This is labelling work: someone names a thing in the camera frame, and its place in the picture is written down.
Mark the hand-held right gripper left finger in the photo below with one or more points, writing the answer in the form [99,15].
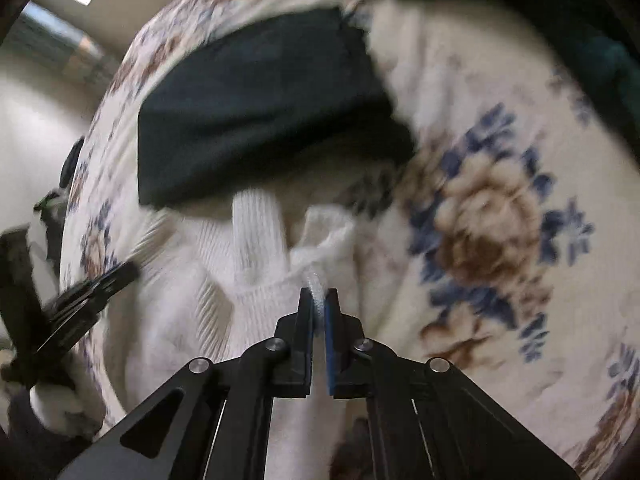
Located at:
[305,330]

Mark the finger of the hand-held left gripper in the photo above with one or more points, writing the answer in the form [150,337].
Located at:
[95,290]

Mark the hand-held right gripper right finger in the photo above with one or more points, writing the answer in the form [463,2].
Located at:
[332,340]

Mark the white knit sweater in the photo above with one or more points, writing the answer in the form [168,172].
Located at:
[210,310]

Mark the bed with floral sheet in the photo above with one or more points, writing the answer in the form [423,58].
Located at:
[500,210]

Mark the black folded garment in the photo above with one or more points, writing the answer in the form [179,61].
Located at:
[265,105]

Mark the grey-green curtain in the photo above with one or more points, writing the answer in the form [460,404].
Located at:
[65,45]

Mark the teal velvet blanket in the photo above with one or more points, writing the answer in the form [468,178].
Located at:
[550,20]

